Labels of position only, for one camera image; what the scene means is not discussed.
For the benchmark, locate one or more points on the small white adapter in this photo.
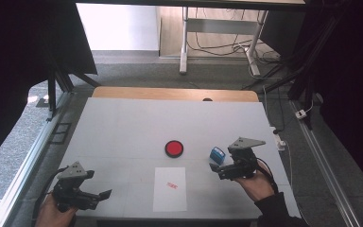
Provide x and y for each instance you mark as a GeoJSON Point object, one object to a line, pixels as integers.
{"type": "Point", "coordinates": [301, 114]}

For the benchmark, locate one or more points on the person's right hand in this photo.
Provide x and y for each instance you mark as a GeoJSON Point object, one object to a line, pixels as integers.
{"type": "Point", "coordinates": [256, 186]}

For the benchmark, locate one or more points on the round red ink pad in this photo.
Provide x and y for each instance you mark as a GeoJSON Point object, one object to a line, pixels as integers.
{"type": "Point", "coordinates": [174, 148]}

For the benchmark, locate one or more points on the wooden table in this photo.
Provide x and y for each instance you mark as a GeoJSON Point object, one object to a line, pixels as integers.
{"type": "Point", "coordinates": [157, 94]}

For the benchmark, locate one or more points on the white desk frame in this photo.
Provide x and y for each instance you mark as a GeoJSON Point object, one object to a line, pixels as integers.
{"type": "Point", "coordinates": [220, 26]}

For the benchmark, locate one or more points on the white power strip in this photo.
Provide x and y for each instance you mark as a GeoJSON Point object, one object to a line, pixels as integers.
{"type": "Point", "coordinates": [279, 138]}

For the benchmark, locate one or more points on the black metal stand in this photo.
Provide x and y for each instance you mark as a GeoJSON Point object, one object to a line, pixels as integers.
{"type": "Point", "coordinates": [305, 78]}
{"type": "Point", "coordinates": [52, 91]}

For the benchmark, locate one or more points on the white paper sheet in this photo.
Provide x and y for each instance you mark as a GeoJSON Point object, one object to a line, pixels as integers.
{"type": "Point", "coordinates": [170, 195]}

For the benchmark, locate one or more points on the white table cover board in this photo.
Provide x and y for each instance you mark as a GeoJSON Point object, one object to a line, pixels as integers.
{"type": "Point", "coordinates": [123, 132]}

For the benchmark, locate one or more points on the black table grommet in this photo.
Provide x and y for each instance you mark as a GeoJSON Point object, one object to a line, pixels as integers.
{"type": "Point", "coordinates": [207, 99]}

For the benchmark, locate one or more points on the person's left hand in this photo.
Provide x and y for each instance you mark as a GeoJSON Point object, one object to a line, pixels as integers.
{"type": "Point", "coordinates": [50, 216]}

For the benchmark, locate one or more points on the aluminium rail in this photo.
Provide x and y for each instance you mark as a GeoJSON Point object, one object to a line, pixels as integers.
{"type": "Point", "coordinates": [324, 170]}
{"type": "Point", "coordinates": [28, 164]}

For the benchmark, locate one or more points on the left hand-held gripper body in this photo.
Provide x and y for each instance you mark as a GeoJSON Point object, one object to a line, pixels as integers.
{"type": "Point", "coordinates": [71, 192]}

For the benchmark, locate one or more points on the black curtain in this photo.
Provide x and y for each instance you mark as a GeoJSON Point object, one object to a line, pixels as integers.
{"type": "Point", "coordinates": [19, 63]}
{"type": "Point", "coordinates": [353, 78]}

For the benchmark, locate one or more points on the blue stamp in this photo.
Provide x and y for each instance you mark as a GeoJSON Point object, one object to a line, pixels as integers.
{"type": "Point", "coordinates": [217, 155]}

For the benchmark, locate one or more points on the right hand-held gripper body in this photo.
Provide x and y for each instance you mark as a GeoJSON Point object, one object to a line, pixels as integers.
{"type": "Point", "coordinates": [241, 164]}

